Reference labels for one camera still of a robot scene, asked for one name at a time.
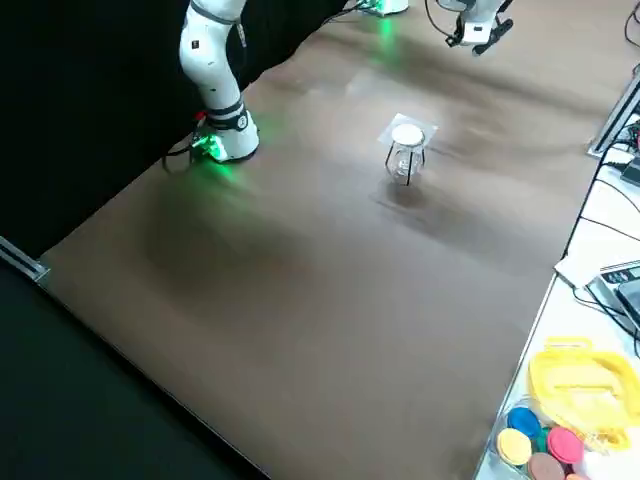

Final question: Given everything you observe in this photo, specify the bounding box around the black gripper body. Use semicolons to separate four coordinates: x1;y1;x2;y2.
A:
473;15;514;56

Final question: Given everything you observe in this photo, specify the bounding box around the blue clay disc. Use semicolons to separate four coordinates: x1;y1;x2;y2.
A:
506;407;544;444

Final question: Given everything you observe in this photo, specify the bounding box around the yellow clay disc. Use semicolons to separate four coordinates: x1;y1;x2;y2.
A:
495;428;532;465

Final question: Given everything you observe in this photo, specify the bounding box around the red clay disc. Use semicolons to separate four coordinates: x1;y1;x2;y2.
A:
546;425;586;465

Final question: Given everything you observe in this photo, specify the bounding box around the brown clay disc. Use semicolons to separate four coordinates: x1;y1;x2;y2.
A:
526;452;566;480

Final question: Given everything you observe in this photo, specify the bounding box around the clear glass alcohol lamp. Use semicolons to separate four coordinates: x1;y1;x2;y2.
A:
388;141;419;182

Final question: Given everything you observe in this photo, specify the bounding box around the grey electronic scale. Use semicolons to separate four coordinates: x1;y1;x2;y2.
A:
585;260;640;334

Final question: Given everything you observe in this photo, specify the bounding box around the yellow plastic box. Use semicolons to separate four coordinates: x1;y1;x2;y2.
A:
528;336;640;447

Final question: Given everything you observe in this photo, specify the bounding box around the clear plastic tray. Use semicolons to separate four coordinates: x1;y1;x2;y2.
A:
488;394;640;480

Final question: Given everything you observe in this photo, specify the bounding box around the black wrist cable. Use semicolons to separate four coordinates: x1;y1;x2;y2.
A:
423;0;464;50

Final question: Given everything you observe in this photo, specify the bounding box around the aluminium frame profile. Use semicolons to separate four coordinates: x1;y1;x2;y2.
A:
584;74;640;157
0;235;52;287

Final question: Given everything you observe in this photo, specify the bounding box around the black base cable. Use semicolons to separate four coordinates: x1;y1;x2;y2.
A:
162;137;201;175
319;0;371;26

